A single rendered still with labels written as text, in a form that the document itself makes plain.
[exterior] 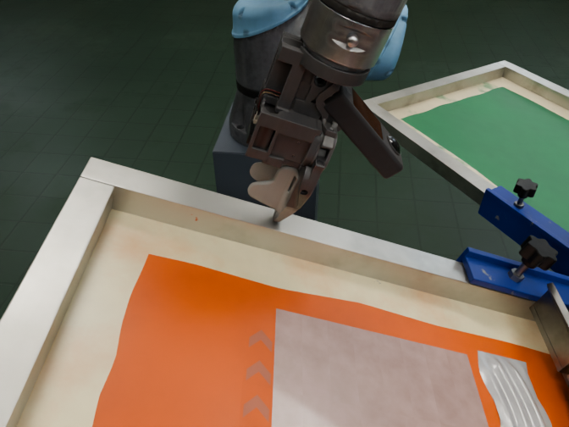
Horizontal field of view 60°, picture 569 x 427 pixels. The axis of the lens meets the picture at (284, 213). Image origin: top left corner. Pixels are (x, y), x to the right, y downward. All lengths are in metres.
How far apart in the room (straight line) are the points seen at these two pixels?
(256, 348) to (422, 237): 2.05
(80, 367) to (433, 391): 0.36
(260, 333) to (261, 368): 0.04
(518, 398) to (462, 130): 0.94
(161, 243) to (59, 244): 0.12
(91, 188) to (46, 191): 2.43
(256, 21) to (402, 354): 0.50
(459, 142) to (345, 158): 1.64
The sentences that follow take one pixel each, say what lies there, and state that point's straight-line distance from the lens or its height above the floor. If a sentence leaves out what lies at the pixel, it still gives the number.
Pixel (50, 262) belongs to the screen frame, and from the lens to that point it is 0.49.
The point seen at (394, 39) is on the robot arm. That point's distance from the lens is 0.78.
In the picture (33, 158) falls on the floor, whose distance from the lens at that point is 3.31.
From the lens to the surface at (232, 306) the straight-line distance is 0.53.
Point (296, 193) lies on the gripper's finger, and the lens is 0.52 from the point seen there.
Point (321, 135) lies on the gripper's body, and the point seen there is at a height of 1.41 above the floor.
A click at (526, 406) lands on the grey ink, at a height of 1.14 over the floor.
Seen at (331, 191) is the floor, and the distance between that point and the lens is 2.71.
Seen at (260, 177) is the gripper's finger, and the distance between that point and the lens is 0.57.
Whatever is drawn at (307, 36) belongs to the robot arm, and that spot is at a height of 1.50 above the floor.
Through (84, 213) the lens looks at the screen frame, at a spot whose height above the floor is 1.35.
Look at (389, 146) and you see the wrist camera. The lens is 0.53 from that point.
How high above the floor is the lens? 1.67
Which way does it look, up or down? 41 degrees down
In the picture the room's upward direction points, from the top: straight up
